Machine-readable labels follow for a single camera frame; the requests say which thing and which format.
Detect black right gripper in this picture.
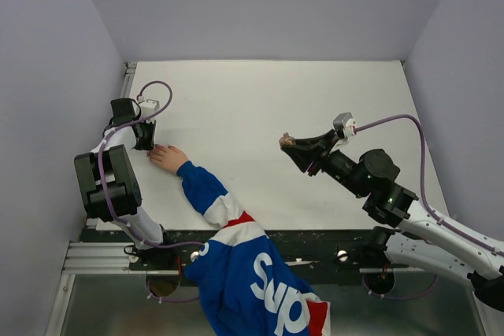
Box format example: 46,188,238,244
283,127,369,198

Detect glitter nail polish bottle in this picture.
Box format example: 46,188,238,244
279,132,296,148

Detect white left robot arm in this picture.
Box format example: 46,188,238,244
74,98,175,269

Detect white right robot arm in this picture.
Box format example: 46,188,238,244
279,131,503,311

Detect mannequin hand painted nails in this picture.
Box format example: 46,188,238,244
146,145,189,174

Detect blue white red sleeve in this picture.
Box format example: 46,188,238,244
176,161,331,335

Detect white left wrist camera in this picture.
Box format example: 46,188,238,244
138,98,160,118

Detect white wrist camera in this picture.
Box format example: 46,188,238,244
138,98,160,118
333,112,356,143

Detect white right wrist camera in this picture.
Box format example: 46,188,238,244
333,112,356,143

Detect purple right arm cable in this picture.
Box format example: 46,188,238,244
354,113,504,254

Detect aluminium extrusion bracket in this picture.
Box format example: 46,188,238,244
62,242,130,275

